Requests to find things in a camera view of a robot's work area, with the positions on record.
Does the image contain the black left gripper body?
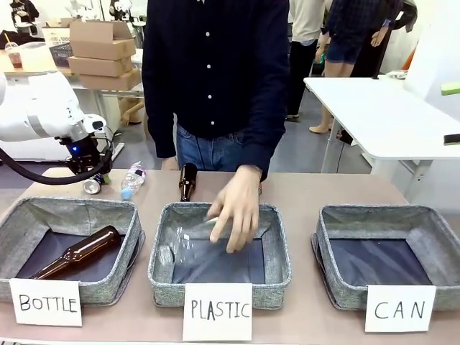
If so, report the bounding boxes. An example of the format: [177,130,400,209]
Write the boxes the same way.
[66,134,106,177]

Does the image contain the silver crushed drink can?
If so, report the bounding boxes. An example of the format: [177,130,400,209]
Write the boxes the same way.
[83,175,104,196]

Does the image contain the clear crushed plastic bottle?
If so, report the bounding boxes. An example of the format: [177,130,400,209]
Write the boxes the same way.
[157,214,231,267]

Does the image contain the person's right forearm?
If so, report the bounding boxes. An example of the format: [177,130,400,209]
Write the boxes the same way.
[142,71,178,160]

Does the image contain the person's left forearm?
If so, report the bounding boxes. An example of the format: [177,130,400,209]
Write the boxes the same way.
[235,89,290,183]

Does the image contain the grey basket labelled bottle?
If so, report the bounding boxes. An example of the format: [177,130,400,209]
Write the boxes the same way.
[0,195,147,307]

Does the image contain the grey basket labelled plastic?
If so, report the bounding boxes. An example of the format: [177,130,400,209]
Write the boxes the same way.
[147,201,293,308]

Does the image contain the white paper sign CAN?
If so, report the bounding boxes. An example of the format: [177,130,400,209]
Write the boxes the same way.
[364,284,437,334]

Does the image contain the grey basket labelled can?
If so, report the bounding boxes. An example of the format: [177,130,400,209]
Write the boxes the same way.
[310,204,460,311]

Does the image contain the person's left hand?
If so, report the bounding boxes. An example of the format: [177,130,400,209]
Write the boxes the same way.
[208,165,262,254]

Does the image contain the clear bottle with blue cap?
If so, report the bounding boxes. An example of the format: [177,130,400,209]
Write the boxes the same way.
[120,160,148,201]

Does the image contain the brown glass bottle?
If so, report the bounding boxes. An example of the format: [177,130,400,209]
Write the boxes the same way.
[28,225,124,280]
[178,162,198,203]

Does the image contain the flat closed cardboard box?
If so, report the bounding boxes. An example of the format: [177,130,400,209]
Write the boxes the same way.
[68,55,134,78]
[78,68,142,91]

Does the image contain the black plastic crate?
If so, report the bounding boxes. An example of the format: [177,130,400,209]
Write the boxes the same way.
[48,42,73,68]

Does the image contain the person's blue jeans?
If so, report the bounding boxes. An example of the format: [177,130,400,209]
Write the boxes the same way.
[175,121,252,173]

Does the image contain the open cardboard box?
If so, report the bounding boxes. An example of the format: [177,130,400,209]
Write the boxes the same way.
[68,19,137,61]

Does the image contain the iced drink plastic cup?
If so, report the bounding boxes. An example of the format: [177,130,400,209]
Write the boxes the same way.
[4,42,24,70]

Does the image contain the white plastic crate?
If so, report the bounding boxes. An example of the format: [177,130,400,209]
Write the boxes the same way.
[42,26,71,46]

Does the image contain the white paper sign BOTTLE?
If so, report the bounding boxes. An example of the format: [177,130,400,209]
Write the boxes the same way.
[9,277,83,328]

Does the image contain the seated person in black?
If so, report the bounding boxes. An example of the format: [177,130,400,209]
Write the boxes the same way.
[8,0,40,36]

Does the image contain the person's dark shirt torso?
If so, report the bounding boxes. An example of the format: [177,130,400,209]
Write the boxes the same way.
[141,0,291,183]

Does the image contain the white paper sign PLASTIC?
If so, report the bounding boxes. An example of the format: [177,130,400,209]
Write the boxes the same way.
[182,282,254,342]

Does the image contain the bystander in beige top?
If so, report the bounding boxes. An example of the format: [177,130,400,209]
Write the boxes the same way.
[286,0,334,120]

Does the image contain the bystander in plaid shirt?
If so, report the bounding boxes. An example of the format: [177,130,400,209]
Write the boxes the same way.
[308,0,403,134]

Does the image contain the white side table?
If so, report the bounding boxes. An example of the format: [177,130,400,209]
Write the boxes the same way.
[303,73,460,206]

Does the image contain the bystander in black clothes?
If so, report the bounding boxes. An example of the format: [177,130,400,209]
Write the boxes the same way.
[350,0,419,79]

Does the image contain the white leaning board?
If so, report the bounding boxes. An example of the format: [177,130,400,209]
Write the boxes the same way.
[401,0,460,106]

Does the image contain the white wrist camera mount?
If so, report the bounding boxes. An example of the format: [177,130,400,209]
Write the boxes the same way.
[83,114,108,137]

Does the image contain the black corrugated cable hose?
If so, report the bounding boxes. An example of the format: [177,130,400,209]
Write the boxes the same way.
[0,138,114,185]

